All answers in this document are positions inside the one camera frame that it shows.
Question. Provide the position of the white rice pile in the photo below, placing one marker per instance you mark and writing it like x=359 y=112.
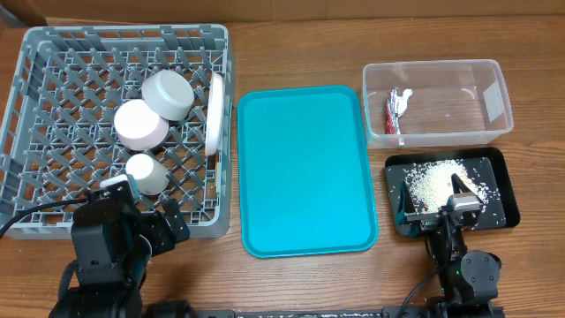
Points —
x=430 y=184

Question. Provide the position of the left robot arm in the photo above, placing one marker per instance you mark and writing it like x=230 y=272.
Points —
x=113 y=242

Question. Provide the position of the small pink-white bowl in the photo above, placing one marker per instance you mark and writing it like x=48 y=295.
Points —
x=138 y=127

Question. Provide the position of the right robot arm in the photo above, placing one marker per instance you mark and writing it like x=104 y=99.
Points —
x=468 y=279

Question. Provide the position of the clear plastic bin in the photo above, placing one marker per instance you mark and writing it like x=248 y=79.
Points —
x=454 y=103

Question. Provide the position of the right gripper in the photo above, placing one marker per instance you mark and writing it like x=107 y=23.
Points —
x=429 y=220

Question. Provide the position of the grey dishwasher rack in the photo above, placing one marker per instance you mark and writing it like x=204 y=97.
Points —
x=58 y=140

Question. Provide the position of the small white cup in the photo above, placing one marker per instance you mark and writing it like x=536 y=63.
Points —
x=149 y=175

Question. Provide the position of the large white plate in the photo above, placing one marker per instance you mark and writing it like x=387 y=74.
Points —
x=214 y=114

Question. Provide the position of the red snack wrapper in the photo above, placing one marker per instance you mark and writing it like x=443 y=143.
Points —
x=396 y=105

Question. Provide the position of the teal serving tray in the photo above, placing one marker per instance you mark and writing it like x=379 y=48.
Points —
x=305 y=183

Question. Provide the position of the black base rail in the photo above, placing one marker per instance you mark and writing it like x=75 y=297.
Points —
x=182 y=309

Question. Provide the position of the grey-green bowl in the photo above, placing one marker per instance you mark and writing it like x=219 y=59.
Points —
x=168 y=94

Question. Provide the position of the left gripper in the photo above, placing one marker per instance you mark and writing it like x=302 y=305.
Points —
x=168 y=238

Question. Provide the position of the black tray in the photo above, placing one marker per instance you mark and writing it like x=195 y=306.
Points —
x=499 y=169

